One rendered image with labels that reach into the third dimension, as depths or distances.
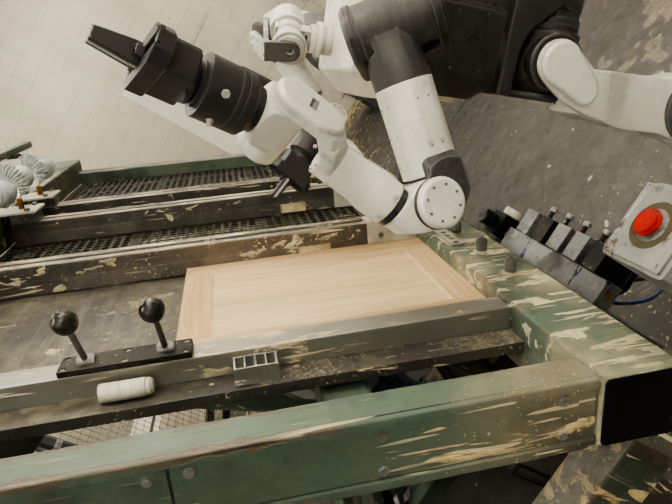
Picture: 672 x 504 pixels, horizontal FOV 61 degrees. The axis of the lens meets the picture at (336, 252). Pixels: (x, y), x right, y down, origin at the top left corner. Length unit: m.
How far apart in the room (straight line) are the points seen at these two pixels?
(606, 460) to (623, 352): 0.16
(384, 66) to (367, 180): 0.17
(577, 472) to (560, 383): 0.21
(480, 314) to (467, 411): 0.28
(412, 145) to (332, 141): 0.14
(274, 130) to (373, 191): 0.16
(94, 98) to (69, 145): 0.59
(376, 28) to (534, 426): 0.59
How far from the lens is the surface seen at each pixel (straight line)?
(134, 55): 0.77
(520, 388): 0.78
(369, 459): 0.76
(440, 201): 0.85
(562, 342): 0.90
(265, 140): 0.82
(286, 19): 1.12
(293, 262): 1.33
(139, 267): 1.40
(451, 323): 0.99
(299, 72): 1.58
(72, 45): 6.72
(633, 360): 0.88
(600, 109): 1.28
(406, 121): 0.88
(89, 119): 6.79
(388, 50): 0.88
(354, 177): 0.83
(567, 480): 0.99
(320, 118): 0.79
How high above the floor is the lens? 1.50
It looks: 18 degrees down
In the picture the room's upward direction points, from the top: 63 degrees counter-clockwise
